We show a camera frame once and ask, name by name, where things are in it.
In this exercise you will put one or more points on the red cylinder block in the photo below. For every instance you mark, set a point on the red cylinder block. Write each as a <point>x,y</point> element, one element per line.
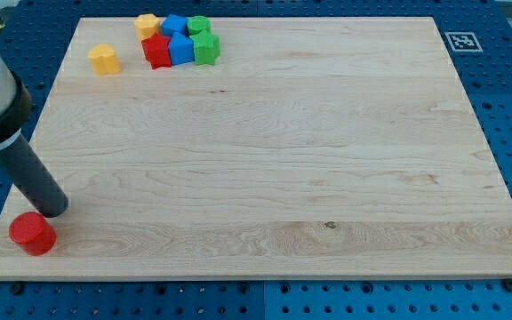
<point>32,233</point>

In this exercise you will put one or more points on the white fiducial marker tag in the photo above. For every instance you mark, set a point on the white fiducial marker tag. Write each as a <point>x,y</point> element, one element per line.
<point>461,41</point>

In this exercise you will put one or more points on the green star block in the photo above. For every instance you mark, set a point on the green star block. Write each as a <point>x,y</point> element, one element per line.
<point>206,48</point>

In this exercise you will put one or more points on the yellow heart block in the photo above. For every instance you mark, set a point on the yellow heart block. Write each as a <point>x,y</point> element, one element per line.
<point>104,60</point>

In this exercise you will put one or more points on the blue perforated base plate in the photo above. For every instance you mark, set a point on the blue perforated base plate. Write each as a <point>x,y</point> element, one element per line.
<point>34,41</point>

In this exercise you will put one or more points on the blue block rear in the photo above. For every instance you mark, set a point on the blue block rear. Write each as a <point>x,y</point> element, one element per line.
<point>174,24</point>

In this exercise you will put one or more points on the blue cube block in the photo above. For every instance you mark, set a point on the blue cube block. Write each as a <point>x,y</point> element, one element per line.
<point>181,49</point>

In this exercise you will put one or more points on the green cylinder block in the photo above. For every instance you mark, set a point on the green cylinder block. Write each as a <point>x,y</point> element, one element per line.
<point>198,24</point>

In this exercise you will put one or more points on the red star block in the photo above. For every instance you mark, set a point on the red star block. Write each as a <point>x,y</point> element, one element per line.
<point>156,51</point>

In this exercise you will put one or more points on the light wooden board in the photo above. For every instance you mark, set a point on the light wooden board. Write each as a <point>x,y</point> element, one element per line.
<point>337,148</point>

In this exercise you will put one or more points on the yellow hexagon block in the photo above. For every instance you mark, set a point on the yellow hexagon block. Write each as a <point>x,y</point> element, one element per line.
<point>146,25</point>

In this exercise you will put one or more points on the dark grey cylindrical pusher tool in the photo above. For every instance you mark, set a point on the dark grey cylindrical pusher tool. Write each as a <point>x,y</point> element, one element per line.
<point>29,175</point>

